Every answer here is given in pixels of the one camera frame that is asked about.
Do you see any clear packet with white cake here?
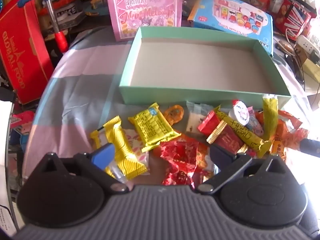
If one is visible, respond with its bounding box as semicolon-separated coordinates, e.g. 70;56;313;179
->
185;101;215;133

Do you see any orange-red printed puffy packet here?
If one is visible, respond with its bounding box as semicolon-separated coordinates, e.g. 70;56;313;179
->
279;110;309;145

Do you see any red foil crinkly packet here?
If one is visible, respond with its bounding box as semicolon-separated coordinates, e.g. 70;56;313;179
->
161;170;197;189
154;135;213;178

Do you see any yellow-green packet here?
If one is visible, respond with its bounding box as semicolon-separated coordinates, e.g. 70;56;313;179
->
261;94;279;143

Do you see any pink packet with round print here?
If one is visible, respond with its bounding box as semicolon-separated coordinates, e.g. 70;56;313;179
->
229;99;265;137

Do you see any flag print tin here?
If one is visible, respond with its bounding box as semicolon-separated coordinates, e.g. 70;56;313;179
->
266;0;312;42

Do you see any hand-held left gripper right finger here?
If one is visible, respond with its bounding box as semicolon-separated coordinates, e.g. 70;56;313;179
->
195;144;290;195

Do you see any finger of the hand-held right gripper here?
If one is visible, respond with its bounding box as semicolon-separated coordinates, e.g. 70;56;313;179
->
299;139;320;158

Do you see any yellow wavy striped packet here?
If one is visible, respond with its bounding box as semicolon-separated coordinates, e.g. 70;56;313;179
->
90;116;148;180

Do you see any orange packet with silver stripe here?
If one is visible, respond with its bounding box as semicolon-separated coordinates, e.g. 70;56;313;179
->
274;119;290;155

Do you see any blue toy shop box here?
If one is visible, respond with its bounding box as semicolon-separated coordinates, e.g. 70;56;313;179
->
186;0;274;57

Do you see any mint green cardboard box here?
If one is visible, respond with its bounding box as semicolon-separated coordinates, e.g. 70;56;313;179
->
118;26;292;108

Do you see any black cardboard box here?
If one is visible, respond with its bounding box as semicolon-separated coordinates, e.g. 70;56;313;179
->
54;4;87;30

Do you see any kick scooter with blue handle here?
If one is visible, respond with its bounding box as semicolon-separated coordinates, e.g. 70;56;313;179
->
17;0;77;53

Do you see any red cardboard box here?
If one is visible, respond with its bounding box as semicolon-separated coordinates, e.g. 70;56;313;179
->
0;0;54;105

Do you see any white floral packet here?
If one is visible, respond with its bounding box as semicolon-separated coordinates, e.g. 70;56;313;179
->
96;129;150;175

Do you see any yellow packet with blue label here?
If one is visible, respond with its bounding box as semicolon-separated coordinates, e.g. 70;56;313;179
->
128;102;182;153

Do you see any orange round candy packet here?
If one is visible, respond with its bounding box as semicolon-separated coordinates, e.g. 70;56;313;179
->
164;104;185;125

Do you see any small red packet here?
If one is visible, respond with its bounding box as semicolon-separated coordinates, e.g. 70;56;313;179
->
197;110;222;137

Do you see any long yellow bar packet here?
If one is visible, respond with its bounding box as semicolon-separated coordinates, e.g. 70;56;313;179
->
214;106;273;158

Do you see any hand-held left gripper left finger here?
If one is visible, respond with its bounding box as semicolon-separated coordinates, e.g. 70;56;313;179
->
32;142;130;195

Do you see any white power strip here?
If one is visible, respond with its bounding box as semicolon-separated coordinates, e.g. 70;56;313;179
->
296;35;320;53

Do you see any red packet with gold edge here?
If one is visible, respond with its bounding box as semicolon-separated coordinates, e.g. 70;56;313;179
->
206;120;249;155

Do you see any beige side table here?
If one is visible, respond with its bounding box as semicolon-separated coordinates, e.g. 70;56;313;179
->
295;52;320;95

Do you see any pink cartoon gift bag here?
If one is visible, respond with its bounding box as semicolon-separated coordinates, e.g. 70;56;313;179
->
104;0;182;42

